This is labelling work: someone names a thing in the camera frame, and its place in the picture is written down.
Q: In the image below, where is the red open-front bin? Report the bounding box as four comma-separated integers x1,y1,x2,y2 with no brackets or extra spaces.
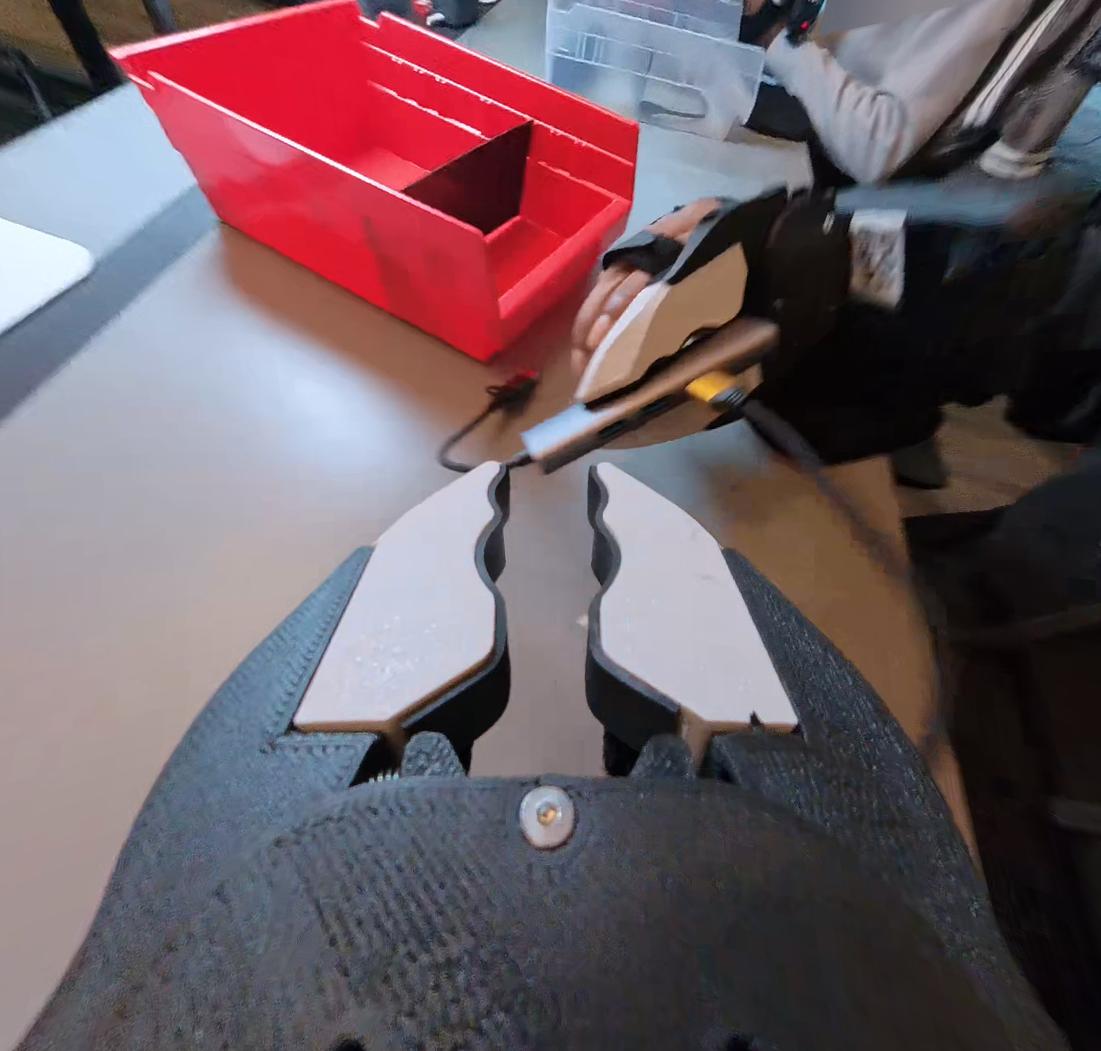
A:
110,0,642,362

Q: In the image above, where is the clear plastic bin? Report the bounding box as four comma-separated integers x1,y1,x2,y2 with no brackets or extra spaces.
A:
544,0,767,140

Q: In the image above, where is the black ethernet adapter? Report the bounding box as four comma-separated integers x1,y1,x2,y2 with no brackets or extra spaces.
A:
520,320,779,474

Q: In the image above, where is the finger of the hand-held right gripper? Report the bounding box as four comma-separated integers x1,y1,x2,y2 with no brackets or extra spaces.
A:
598,365,767,452
573,245,751,407

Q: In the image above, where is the black cable with orange plugs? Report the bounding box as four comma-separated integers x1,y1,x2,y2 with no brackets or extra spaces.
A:
685,370,913,571

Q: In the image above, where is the black chair armrest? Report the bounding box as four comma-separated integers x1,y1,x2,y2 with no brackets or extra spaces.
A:
744,79,814,142

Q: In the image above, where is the person's right forearm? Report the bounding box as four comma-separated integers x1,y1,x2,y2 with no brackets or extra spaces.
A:
774,182,1101,467

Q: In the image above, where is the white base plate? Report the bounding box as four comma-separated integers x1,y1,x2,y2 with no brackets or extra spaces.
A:
0,217,94,337

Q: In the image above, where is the person's black printed hoodie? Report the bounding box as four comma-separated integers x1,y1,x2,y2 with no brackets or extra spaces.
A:
903,458,1101,1051

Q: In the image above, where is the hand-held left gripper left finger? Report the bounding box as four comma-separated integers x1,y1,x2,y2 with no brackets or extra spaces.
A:
292,460,513,770

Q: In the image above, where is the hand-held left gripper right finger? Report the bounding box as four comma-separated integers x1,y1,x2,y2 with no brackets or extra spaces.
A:
585,461,801,774

